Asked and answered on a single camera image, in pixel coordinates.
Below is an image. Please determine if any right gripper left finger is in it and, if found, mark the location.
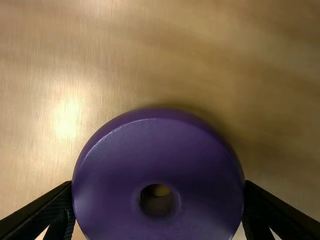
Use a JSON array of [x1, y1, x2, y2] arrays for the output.
[[0, 180, 76, 240]]

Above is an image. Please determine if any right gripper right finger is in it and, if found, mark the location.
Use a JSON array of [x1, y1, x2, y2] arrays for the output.
[[240, 179, 320, 240]]

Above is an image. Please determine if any purple ring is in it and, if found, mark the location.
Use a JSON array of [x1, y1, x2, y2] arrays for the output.
[[71, 107, 246, 240]]

